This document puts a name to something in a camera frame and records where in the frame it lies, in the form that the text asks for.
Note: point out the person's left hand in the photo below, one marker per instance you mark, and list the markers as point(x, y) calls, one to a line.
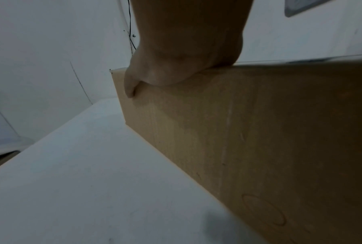
point(187, 43)

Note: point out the plain brown cardboard box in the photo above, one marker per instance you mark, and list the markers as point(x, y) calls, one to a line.
point(259, 143)

